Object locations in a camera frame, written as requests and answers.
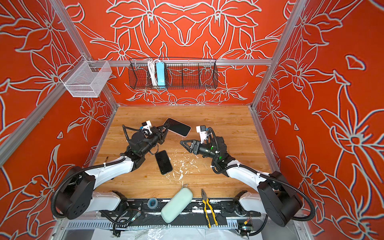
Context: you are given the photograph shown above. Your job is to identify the mint green glasses case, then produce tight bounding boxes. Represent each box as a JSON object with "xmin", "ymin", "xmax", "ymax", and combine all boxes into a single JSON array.
[{"xmin": 161, "ymin": 188, "xmax": 193, "ymax": 224}]

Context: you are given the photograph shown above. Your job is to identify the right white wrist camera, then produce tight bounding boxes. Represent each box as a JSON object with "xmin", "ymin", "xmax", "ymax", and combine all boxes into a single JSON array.
[{"xmin": 196, "ymin": 125, "xmax": 208, "ymax": 144}]

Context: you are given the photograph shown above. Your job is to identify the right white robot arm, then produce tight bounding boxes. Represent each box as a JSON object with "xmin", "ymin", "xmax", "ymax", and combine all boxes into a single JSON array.
[{"xmin": 180, "ymin": 126, "xmax": 316, "ymax": 227}]

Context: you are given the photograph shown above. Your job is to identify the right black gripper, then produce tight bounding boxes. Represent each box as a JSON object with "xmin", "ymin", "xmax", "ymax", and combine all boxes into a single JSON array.
[{"xmin": 180, "ymin": 140, "xmax": 221, "ymax": 162}]

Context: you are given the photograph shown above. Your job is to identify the blue tape roll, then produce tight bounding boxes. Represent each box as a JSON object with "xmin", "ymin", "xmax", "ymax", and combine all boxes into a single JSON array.
[{"xmin": 147, "ymin": 198, "xmax": 159, "ymax": 210}]

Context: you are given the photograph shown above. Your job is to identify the clear plastic wall bin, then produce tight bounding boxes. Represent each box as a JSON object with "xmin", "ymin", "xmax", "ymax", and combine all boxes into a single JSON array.
[{"xmin": 60, "ymin": 61, "xmax": 112, "ymax": 98}]

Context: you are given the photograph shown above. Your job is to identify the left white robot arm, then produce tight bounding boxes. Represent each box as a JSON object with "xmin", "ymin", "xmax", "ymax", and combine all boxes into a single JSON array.
[{"xmin": 51, "ymin": 124, "xmax": 170, "ymax": 220}]

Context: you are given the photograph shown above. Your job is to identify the light blue box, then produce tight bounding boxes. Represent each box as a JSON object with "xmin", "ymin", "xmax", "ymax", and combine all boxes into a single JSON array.
[{"xmin": 156, "ymin": 62, "xmax": 166, "ymax": 88}]

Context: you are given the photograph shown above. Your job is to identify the green circuit board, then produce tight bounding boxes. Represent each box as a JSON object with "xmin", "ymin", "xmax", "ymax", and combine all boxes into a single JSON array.
[{"xmin": 239, "ymin": 220, "xmax": 254, "ymax": 232}]

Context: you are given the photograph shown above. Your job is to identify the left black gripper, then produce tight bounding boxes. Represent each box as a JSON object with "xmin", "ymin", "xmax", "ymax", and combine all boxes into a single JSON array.
[{"xmin": 140, "ymin": 123, "xmax": 169, "ymax": 157}]

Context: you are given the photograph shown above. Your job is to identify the phone in black case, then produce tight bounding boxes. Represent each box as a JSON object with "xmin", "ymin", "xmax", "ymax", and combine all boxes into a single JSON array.
[{"xmin": 155, "ymin": 150, "xmax": 173, "ymax": 175}]

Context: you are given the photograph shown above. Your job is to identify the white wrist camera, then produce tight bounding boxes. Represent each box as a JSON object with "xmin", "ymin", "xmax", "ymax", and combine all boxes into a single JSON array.
[
  {"xmin": 196, "ymin": 125, "xmax": 208, "ymax": 144},
  {"xmin": 141, "ymin": 121, "xmax": 152, "ymax": 136}
]

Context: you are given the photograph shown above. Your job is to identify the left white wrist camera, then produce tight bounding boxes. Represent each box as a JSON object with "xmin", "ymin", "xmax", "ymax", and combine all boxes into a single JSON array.
[{"xmin": 141, "ymin": 121, "xmax": 152, "ymax": 136}]

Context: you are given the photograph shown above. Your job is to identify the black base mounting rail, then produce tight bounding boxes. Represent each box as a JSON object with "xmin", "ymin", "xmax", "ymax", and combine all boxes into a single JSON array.
[{"xmin": 101, "ymin": 199, "xmax": 262, "ymax": 230}]

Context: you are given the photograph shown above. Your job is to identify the yellow handled pliers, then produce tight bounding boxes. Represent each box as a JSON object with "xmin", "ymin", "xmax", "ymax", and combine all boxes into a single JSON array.
[{"xmin": 201, "ymin": 189, "xmax": 219, "ymax": 229}]

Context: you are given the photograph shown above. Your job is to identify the black wire wall basket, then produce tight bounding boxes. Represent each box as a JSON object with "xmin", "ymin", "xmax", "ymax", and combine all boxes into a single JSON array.
[{"xmin": 128, "ymin": 57, "xmax": 219, "ymax": 90}]

